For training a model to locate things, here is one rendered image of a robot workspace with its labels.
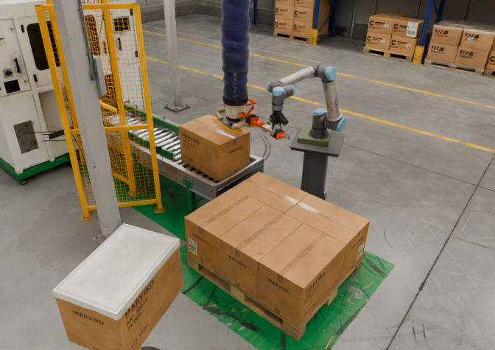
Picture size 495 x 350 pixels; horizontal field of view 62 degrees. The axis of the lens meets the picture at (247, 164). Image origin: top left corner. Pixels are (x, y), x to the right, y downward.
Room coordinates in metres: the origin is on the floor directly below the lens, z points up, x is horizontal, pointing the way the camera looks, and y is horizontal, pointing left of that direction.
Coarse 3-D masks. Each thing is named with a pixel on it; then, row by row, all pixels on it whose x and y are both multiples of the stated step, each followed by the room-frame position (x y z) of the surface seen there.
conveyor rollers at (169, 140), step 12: (108, 120) 4.71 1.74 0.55; (132, 120) 4.75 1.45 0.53; (144, 120) 4.78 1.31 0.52; (132, 132) 4.42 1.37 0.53; (144, 132) 4.38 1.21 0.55; (156, 132) 4.38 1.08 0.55; (168, 132) 4.39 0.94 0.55; (168, 144) 4.07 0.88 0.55; (180, 156) 3.82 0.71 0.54; (192, 168) 3.58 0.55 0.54; (216, 180) 3.35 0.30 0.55
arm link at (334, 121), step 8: (320, 64) 3.59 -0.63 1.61; (320, 72) 3.51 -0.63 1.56; (328, 72) 3.47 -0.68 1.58; (336, 72) 3.53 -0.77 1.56; (328, 80) 3.49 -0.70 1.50; (328, 88) 3.53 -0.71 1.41; (328, 96) 3.56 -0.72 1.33; (336, 96) 3.58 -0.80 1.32; (328, 104) 3.59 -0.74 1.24; (336, 104) 3.59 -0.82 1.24; (328, 112) 3.65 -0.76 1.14; (336, 112) 3.61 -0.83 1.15; (328, 120) 3.66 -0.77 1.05; (336, 120) 3.62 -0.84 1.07; (344, 120) 3.66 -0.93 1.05; (328, 128) 3.71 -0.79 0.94; (336, 128) 3.62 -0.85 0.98
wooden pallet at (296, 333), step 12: (192, 264) 2.72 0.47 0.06; (360, 264) 2.73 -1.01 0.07; (204, 276) 2.62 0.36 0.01; (216, 276) 2.61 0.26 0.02; (228, 288) 2.48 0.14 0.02; (336, 288) 2.40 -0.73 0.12; (240, 300) 2.35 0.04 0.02; (252, 300) 2.35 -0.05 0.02; (324, 300) 2.26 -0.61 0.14; (264, 312) 2.23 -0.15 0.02; (312, 312) 2.13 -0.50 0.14; (276, 324) 2.12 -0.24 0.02; (288, 324) 2.05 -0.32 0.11; (300, 336) 2.01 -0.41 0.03
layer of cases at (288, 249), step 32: (256, 192) 3.15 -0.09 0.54; (288, 192) 3.15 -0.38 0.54; (192, 224) 2.70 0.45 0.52; (224, 224) 2.68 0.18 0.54; (256, 224) 2.68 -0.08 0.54; (288, 224) 2.69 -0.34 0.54; (320, 224) 2.69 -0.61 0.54; (352, 224) 2.70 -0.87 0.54; (192, 256) 2.72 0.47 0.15; (224, 256) 2.47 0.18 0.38; (256, 256) 2.30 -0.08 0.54; (288, 256) 2.30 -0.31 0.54; (320, 256) 2.31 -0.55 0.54; (352, 256) 2.57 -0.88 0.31; (256, 288) 2.25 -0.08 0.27; (288, 288) 2.07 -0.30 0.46; (320, 288) 2.19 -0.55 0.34; (288, 320) 2.05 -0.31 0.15
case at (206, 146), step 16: (192, 128) 3.64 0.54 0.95; (208, 128) 3.65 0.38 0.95; (224, 128) 3.65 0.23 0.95; (192, 144) 3.57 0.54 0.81; (208, 144) 3.40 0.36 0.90; (224, 144) 3.34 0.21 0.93; (240, 144) 3.49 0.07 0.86; (192, 160) 3.58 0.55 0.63; (208, 160) 3.41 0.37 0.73; (224, 160) 3.34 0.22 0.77; (240, 160) 3.49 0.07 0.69; (224, 176) 3.33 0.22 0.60
